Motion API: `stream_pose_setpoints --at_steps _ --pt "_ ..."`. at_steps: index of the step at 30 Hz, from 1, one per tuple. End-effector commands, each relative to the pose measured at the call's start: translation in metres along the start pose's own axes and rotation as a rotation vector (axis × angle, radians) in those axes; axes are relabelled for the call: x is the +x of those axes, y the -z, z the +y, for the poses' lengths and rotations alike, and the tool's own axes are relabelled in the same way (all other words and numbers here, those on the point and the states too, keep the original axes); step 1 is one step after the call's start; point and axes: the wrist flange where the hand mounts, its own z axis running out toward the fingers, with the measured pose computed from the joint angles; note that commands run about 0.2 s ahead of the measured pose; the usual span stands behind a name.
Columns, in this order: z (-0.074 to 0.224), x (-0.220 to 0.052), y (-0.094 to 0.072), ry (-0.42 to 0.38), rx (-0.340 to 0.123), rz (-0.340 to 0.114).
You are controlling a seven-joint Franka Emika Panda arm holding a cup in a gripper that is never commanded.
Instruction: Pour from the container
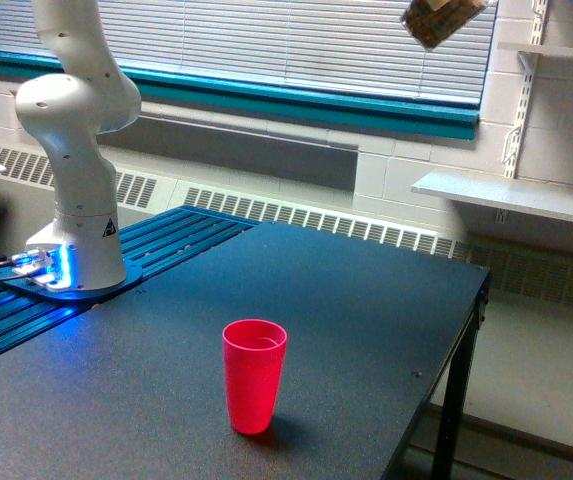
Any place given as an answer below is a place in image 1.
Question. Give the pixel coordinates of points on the white wall shelf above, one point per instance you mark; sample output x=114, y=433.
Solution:
x=551, y=49
x=527, y=197

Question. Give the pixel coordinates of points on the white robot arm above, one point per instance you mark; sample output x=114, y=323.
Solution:
x=65, y=113

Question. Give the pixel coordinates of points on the teal window sill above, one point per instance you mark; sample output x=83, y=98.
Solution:
x=355, y=112

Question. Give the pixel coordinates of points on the black table leg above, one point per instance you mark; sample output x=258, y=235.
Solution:
x=454, y=399

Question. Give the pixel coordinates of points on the white upper wall shelf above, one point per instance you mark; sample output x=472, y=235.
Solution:
x=551, y=49

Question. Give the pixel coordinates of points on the white window blinds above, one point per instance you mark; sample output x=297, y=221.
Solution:
x=287, y=49

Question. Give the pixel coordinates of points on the clear cup with nuts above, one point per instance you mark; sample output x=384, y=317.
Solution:
x=431, y=23

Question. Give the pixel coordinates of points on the white shelf bracket rail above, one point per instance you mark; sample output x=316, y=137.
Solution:
x=528, y=58

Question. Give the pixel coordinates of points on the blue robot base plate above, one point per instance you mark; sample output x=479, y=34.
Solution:
x=134, y=276

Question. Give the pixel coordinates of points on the white lower wall shelf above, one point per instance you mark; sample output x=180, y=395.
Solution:
x=527, y=197

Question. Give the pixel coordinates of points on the blue slotted aluminium plate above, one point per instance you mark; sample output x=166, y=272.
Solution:
x=156, y=245

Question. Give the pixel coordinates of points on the white baseboard radiator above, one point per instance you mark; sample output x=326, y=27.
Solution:
x=528, y=274

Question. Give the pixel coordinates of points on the red plastic cup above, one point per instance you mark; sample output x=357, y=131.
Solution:
x=254, y=351

